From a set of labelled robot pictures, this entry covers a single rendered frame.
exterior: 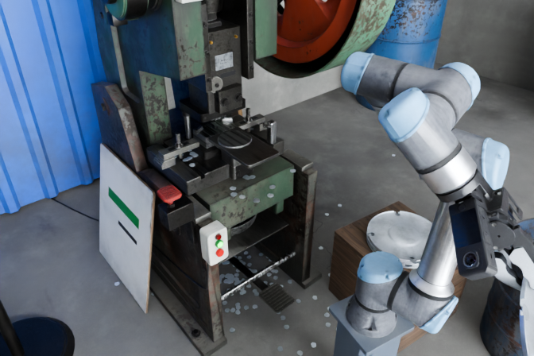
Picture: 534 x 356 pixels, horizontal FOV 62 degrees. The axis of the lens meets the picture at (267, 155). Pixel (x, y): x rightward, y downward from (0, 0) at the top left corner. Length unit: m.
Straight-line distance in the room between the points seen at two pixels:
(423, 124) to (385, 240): 1.20
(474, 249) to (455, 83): 0.25
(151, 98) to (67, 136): 1.09
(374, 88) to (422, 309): 0.67
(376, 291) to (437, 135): 0.71
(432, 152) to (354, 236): 1.23
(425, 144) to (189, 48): 0.89
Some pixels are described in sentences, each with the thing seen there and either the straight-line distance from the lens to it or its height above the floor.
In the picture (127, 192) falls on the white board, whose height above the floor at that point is 0.48.
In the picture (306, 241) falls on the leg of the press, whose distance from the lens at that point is 1.94.
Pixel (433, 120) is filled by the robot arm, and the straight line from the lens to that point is 0.68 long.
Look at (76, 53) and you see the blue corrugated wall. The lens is 2.62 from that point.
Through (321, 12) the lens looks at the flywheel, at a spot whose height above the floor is 1.18.
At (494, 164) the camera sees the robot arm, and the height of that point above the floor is 1.06.
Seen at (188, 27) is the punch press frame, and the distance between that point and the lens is 1.38.
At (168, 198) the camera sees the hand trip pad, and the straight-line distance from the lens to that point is 1.39.
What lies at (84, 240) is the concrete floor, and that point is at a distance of 2.52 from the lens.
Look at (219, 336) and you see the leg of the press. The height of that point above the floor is 0.04.
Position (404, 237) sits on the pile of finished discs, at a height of 0.39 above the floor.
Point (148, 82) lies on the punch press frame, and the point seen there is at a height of 0.95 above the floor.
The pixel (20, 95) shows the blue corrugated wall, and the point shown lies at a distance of 2.57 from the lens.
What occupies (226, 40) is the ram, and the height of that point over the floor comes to 1.13.
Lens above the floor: 1.58
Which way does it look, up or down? 32 degrees down
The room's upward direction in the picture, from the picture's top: straight up
